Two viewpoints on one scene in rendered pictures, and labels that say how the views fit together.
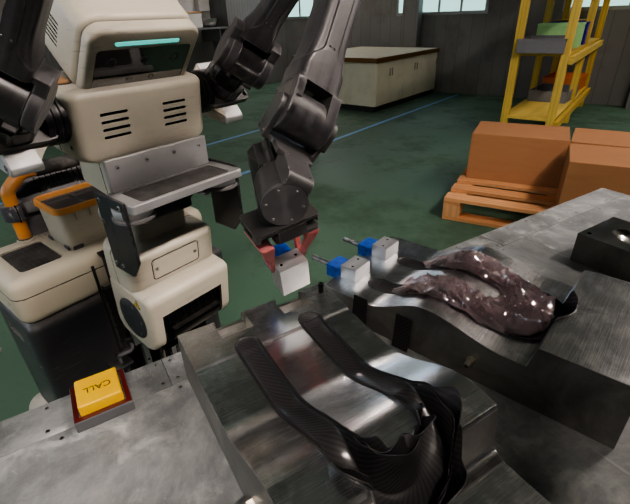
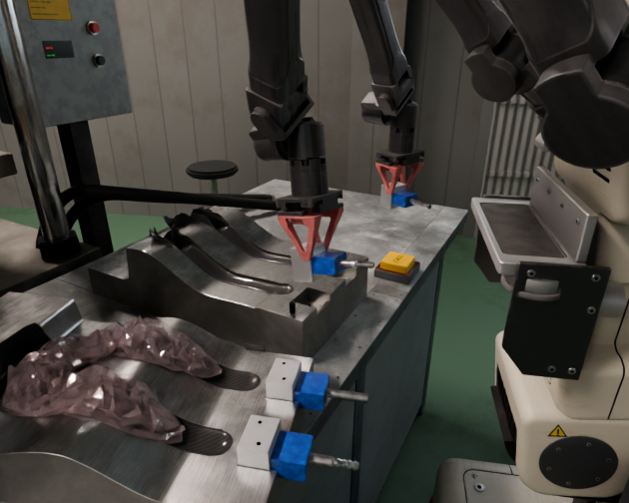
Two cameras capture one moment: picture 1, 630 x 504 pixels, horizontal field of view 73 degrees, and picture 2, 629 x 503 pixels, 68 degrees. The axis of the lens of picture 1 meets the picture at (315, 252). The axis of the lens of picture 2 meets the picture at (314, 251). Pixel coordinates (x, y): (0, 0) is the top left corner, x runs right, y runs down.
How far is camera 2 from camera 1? 1.21 m
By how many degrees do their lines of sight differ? 118
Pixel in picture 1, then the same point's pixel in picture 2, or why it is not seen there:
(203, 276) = (514, 385)
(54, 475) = (370, 252)
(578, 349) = (36, 305)
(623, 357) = not seen: outside the picture
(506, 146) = not seen: outside the picture
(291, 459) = (232, 217)
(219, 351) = not seen: hidden behind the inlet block
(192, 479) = not seen: hidden behind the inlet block
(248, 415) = (277, 246)
